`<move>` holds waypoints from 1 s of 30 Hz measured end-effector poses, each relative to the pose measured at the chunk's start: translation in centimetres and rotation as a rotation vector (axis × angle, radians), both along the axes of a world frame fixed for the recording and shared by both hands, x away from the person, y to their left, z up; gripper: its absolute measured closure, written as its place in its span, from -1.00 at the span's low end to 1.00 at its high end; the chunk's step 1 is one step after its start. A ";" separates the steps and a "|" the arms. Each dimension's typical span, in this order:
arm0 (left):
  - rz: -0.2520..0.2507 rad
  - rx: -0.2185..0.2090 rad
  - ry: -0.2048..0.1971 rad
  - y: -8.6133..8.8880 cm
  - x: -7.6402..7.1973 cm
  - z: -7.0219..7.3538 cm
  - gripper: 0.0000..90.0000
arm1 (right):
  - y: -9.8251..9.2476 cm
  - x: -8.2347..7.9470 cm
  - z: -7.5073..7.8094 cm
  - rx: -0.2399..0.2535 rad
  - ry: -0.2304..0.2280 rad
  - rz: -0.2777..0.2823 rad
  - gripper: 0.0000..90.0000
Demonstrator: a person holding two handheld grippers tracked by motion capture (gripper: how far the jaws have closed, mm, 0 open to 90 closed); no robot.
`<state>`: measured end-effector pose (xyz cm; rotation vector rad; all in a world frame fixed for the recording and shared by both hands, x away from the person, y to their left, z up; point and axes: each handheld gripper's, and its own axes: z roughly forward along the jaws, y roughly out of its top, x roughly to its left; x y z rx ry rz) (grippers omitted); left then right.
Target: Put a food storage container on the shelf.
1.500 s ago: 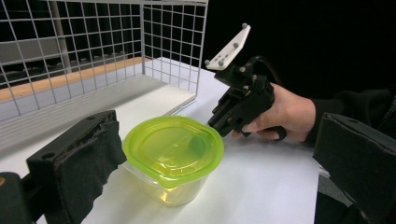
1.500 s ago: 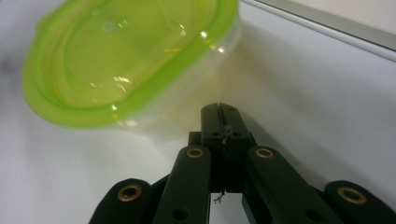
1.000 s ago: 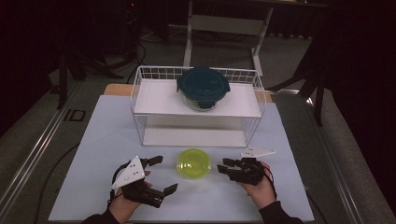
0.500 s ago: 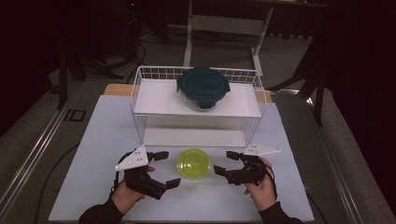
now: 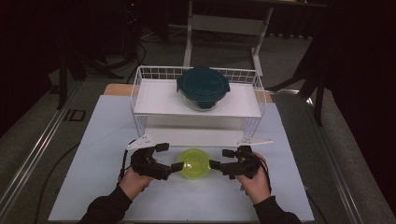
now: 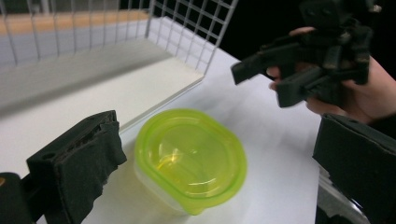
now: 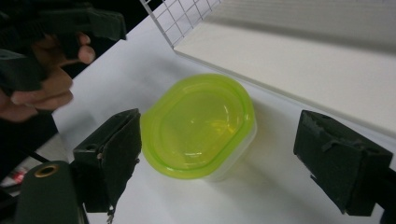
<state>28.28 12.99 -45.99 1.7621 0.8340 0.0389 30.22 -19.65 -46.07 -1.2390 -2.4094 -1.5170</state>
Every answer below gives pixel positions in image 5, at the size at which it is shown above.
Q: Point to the metal floor rail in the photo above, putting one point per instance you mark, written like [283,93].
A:
[31,155]
[336,174]

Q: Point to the light blue table mat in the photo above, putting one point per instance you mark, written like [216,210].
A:
[93,155]

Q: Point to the white metal desk frame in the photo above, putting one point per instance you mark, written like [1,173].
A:
[227,25]

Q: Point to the black stand legs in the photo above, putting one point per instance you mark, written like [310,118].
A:
[318,102]

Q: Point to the black metal stand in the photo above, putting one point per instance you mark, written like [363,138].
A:
[63,84]

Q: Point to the person's right hand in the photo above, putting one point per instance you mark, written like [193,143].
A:
[257,188]

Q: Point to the glass container with blue lid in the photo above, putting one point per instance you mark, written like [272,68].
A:
[202,84]

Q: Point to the green plastic container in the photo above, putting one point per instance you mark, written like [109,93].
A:
[194,163]

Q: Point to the person's left hand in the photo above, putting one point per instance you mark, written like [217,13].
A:
[132,183]

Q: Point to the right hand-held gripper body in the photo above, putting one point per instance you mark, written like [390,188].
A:
[246,163]

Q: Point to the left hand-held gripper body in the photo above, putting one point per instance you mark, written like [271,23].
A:
[146,163]

